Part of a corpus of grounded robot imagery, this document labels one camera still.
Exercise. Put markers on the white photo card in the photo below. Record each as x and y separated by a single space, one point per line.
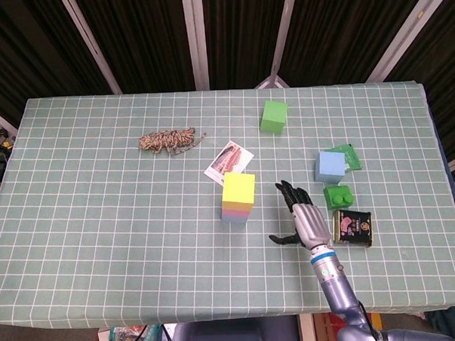
231 159

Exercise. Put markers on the teal snack bag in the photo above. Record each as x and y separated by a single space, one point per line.
149 334

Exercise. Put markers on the yellow foam cube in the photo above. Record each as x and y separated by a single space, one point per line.
237 187

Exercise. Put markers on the green foam cube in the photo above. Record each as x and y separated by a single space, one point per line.
274 115

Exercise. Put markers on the white frame post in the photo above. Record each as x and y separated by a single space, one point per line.
90 44
196 39
284 24
411 19

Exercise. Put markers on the green foil sachet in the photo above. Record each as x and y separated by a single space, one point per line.
353 159

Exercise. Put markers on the yellow strip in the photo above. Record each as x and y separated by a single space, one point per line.
376 319

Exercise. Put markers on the light blue foam cube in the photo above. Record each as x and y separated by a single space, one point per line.
329 166

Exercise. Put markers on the white table leg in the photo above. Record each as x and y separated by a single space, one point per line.
305 331

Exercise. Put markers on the green checked tablecloth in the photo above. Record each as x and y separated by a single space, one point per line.
101 221

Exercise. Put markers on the dark brown curtain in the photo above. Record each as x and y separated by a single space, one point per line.
150 38

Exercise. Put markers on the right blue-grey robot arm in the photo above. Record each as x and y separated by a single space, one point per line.
334 283

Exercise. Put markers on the pink foam cube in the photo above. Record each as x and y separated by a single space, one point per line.
235 214

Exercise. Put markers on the small green toy block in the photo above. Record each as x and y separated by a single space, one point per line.
338 196

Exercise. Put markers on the blue-grey robot torso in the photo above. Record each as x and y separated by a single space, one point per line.
234 336

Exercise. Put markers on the brown cardboard box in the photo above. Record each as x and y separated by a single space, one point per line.
322 330

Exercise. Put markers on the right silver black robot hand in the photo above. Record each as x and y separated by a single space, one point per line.
311 223

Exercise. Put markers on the black luncheon meat tin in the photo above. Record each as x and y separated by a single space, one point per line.
351 227

